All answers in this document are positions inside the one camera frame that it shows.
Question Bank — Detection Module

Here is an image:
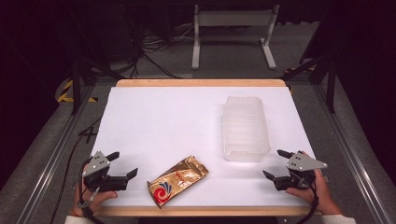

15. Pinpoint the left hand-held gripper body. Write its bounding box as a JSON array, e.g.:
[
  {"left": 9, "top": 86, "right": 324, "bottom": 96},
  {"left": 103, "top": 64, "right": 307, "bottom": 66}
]
[{"left": 81, "top": 150, "right": 130, "bottom": 193}]

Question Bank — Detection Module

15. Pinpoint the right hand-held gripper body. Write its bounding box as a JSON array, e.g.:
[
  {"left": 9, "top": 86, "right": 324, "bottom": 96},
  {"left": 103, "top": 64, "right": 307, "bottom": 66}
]
[{"left": 273, "top": 150, "right": 329, "bottom": 191}]

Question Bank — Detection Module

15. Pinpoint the gold snack packet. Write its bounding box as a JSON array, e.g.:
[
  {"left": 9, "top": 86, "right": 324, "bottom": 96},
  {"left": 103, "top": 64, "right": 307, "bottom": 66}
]
[{"left": 146, "top": 155, "right": 210, "bottom": 210}]

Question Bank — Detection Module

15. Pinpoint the translucent plastic container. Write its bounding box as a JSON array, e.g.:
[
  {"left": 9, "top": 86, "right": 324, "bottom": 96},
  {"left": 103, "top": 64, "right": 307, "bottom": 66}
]
[{"left": 221, "top": 95, "right": 272, "bottom": 163}]

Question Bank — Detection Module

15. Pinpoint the person's left hand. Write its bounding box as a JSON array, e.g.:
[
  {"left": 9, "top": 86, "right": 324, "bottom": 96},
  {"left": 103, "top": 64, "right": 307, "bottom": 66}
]
[{"left": 72, "top": 183, "right": 119, "bottom": 218}]

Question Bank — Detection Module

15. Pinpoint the person's right hand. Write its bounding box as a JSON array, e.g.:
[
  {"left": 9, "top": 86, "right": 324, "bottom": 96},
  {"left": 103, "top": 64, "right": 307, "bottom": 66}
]
[{"left": 286, "top": 169, "right": 343, "bottom": 217}]

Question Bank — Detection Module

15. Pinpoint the white table sheet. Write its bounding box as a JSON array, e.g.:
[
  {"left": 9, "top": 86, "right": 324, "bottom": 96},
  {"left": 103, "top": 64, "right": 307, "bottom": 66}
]
[{"left": 91, "top": 86, "right": 318, "bottom": 208}]

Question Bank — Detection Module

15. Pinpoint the black tripod stand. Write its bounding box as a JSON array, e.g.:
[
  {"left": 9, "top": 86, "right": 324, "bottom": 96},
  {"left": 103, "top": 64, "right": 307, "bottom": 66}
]
[
  {"left": 279, "top": 54, "right": 339, "bottom": 114},
  {"left": 68, "top": 8, "right": 127, "bottom": 116}
]

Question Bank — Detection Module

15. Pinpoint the yellow black hazard tape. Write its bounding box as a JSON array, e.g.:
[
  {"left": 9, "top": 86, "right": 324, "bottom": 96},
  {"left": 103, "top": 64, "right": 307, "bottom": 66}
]
[{"left": 56, "top": 79, "right": 99, "bottom": 104}]

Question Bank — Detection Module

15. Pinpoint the white metal stand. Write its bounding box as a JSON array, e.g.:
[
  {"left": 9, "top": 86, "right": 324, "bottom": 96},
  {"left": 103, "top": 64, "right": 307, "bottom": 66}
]
[{"left": 191, "top": 4, "right": 280, "bottom": 71}]

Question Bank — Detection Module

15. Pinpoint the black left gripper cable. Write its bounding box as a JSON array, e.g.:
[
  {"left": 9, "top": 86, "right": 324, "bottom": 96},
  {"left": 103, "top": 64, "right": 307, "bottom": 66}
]
[{"left": 78, "top": 157, "right": 106, "bottom": 224}]

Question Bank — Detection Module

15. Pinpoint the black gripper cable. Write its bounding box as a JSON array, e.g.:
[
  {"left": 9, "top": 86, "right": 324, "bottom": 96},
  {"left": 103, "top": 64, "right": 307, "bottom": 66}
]
[
  {"left": 78, "top": 157, "right": 106, "bottom": 224},
  {"left": 294, "top": 175, "right": 321, "bottom": 224}
]

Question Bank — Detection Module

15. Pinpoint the thin black floor cable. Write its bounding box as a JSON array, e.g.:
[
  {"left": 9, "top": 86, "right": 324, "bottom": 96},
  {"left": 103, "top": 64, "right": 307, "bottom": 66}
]
[{"left": 49, "top": 116, "right": 105, "bottom": 224}]

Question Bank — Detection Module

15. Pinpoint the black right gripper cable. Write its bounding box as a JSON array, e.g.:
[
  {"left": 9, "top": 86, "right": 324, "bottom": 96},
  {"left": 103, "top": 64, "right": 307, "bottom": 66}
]
[{"left": 294, "top": 175, "right": 321, "bottom": 224}]

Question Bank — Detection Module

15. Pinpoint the aluminium frame rail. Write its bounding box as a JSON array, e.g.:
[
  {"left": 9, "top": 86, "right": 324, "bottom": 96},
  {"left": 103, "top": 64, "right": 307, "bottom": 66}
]
[
  {"left": 312, "top": 83, "right": 393, "bottom": 224},
  {"left": 15, "top": 85, "right": 96, "bottom": 224}
]

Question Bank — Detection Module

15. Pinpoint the bundle of floor cables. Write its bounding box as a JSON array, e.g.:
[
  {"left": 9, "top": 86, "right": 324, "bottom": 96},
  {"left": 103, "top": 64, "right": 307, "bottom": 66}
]
[{"left": 122, "top": 21, "right": 195, "bottom": 79}]

